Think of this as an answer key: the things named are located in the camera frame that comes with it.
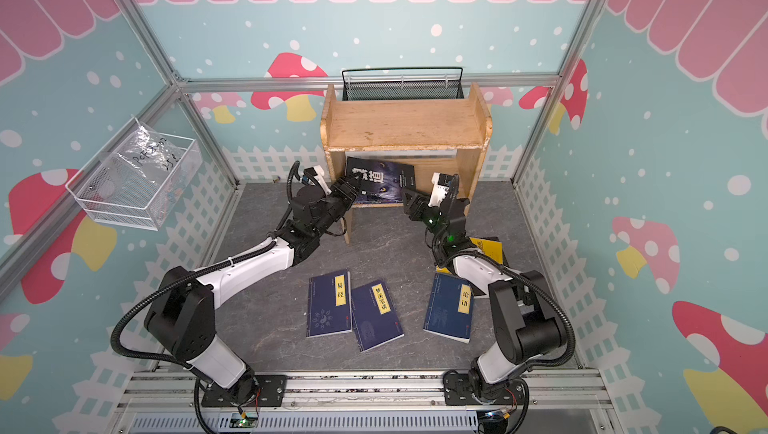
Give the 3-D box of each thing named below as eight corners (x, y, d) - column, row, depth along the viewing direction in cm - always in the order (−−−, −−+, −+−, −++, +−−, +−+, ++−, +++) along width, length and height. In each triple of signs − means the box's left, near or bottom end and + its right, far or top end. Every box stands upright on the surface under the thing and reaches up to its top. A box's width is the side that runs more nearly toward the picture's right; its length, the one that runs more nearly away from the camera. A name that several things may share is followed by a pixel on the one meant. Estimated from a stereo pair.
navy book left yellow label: (307, 338, 85) (305, 335, 82) (310, 279, 96) (308, 275, 94) (352, 332, 86) (351, 329, 83) (350, 274, 97) (349, 270, 95)
